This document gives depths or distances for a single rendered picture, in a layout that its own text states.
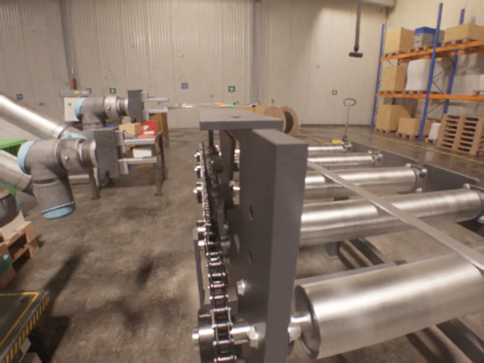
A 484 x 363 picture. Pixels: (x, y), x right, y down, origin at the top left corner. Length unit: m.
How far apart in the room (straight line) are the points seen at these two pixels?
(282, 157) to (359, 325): 0.30
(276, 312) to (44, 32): 12.69
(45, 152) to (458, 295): 0.93
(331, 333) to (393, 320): 0.11
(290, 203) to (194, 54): 10.86
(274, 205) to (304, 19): 12.20
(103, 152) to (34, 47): 12.24
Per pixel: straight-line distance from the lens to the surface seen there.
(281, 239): 0.21
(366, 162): 1.43
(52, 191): 0.76
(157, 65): 11.05
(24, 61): 13.07
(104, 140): 0.68
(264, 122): 0.26
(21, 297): 1.58
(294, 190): 0.19
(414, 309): 0.48
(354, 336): 0.42
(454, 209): 0.97
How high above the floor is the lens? 1.19
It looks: 19 degrees down
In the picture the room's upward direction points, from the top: straight up
